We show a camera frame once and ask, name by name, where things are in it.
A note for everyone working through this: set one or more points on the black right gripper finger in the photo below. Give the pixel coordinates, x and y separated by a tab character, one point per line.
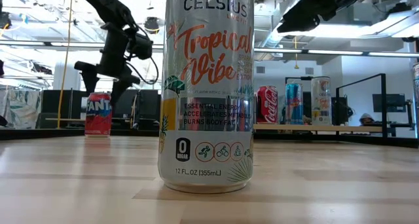
311	14

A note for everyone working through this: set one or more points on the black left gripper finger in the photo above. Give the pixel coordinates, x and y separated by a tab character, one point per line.
89	80
118	89

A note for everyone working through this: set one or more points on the red Fanta can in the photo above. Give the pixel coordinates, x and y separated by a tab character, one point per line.
98	119

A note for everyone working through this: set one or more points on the white Celsius energy drink can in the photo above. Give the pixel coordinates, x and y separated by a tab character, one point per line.
206	119
320	103

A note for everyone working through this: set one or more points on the blue silver Red Bull can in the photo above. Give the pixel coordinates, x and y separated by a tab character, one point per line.
293	103

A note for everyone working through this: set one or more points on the red Coca-Cola can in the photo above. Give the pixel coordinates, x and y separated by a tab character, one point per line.
266	106

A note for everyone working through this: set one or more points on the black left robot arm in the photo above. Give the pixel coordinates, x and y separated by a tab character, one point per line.
104	4

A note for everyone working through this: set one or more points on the black office partition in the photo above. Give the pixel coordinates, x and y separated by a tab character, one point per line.
59	103

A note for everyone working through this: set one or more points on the wooden background desk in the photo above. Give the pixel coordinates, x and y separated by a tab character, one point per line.
65	119

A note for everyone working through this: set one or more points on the long linear ceiling light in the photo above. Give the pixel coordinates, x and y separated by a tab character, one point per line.
343	52

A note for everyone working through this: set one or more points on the white green printed banner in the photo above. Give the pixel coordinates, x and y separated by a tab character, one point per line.
19	109

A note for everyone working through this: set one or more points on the black computer monitor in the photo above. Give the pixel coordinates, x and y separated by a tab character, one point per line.
389	103

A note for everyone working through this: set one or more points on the person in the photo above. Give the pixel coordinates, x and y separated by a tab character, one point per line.
366	119

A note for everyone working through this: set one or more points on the silver spiral ventilation duct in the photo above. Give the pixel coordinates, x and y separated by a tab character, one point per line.
284	4

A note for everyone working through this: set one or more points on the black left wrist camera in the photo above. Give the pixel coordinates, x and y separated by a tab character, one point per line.
140	47

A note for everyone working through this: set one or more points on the black aluminium table frame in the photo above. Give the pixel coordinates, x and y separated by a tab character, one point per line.
49	134

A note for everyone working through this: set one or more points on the black frame wooden shelf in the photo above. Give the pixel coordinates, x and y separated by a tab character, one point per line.
327	128

